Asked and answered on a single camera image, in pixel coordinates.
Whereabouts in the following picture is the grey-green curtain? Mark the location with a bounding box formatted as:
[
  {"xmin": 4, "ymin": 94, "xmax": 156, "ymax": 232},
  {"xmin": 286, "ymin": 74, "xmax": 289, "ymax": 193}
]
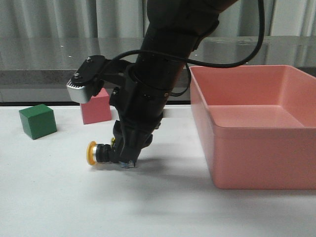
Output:
[{"xmin": 0, "ymin": 0, "xmax": 316, "ymax": 39}]

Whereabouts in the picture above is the pink plastic bin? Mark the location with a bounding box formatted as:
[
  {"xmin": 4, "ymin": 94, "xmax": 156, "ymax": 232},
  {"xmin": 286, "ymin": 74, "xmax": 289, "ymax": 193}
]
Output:
[{"xmin": 190, "ymin": 65, "xmax": 316, "ymax": 189}]

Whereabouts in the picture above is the yellow push button switch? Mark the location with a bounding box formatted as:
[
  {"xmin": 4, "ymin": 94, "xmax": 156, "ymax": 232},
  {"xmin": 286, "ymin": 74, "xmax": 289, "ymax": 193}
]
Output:
[{"xmin": 86, "ymin": 137, "xmax": 137, "ymax": 169}]

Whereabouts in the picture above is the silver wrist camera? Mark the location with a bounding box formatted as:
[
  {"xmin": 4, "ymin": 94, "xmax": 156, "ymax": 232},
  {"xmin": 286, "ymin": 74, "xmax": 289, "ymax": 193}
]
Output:
[{"xmin": 66, "ymin": 55, "xmax": 106, "ymax": 104}]

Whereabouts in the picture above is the left green wooden cube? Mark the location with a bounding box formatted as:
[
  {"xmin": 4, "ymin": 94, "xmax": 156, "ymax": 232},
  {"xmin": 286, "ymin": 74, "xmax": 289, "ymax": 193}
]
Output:
[{"xmin": 19, "ymin": 104, "xmax": 57, "ymax": 140}]

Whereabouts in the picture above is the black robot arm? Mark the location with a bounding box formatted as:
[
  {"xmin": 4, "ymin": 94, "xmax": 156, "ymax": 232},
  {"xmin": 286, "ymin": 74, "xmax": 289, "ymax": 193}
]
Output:
[{"xmin": 111, "ymin": 0, "xmax": 233, "ymax": 163}]

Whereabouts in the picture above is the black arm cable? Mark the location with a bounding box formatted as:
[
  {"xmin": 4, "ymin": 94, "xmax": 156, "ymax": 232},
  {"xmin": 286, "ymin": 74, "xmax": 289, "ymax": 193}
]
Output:
[{"xmin": 112, "ymin": 0, "xmax": 265, "ymax": 99}]

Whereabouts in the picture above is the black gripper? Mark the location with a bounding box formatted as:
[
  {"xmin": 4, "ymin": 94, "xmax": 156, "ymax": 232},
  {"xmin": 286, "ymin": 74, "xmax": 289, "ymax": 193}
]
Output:
[{"xmin": 109, "ymin": 64, "xmax": 168, "ymax": 165}]

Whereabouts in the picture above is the pink wooden cube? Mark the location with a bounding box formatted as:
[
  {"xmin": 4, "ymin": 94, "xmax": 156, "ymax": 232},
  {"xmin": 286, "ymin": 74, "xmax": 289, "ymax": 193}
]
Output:
[{"xmin": 80, "ymin": 88, "xmax": 112, "ymax": 124}]

